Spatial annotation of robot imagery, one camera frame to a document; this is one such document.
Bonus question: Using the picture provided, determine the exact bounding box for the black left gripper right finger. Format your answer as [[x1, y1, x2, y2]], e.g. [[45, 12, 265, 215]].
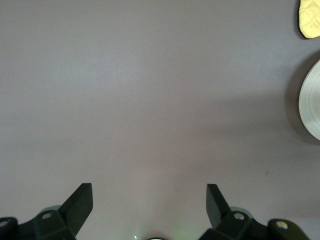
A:
[[199, 183, 269, 240]]

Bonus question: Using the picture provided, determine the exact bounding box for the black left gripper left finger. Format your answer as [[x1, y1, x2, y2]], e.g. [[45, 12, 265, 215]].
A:
[[17, 183, 94, 240]]

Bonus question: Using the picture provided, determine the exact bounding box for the round wooden plate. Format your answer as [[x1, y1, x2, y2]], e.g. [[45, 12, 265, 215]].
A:
[[298, 58, 320, 142]]

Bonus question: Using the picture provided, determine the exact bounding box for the yellow quilted oven mitt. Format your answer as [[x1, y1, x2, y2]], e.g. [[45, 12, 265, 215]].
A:
[[296, 0, 320, 40]]

